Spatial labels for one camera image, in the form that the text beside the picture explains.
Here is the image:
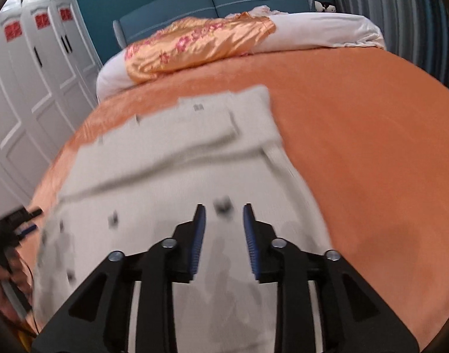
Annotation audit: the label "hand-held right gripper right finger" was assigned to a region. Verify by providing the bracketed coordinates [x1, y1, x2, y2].
[242, 203, 420, 353]

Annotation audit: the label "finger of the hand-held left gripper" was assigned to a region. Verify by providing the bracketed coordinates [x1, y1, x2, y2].
[0, 208, 43, 226]
[14, 224, 39, 240]

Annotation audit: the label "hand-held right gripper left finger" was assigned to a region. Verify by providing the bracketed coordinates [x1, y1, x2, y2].
[32, 203, 207, 353]

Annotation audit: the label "cream knit garment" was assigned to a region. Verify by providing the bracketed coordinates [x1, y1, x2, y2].
[32, 84, 333, 353]

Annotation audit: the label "white wardrobe doors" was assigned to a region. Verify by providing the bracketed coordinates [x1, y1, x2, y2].
[0, 0, 104, 207]

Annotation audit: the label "orange plush blanket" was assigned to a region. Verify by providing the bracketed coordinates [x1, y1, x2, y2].
[26, 49, 449, 353]

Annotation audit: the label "orange floral satin cover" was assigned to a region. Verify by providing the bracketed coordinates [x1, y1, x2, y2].
[123, 15, 277, 84]

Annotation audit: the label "white pillow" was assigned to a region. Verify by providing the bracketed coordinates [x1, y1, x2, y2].
[97, 12, 386, 101]

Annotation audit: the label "striped curtain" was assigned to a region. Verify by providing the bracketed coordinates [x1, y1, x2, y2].
[327, 0, 449, 96]

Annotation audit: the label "black cable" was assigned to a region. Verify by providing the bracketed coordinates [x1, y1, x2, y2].
[18, 252, 41, 336]

